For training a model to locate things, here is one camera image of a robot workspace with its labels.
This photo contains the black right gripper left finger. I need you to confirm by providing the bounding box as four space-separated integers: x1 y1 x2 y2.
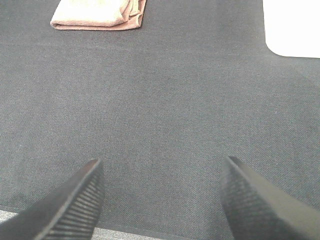
0 158 105 240

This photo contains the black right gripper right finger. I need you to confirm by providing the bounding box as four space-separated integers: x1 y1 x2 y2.
220 156 320 240

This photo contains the brown microfibre towel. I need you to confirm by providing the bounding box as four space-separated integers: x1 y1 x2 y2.
50 0 147 31

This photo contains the white storage bin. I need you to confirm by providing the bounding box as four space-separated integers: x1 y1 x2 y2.
262 0 320 58

